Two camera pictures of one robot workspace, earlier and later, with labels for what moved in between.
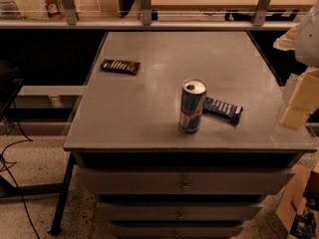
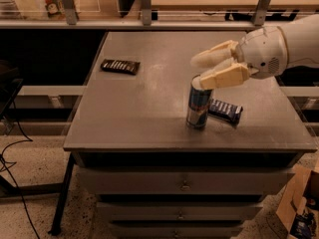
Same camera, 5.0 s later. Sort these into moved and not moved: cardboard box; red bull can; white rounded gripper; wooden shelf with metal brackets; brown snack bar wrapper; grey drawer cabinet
Moved: red bull can; white rounded gripper
Not moved: wooden shelf with metal brackets; grey drawer cabinet; brown snack bar wrapper; cardboard box
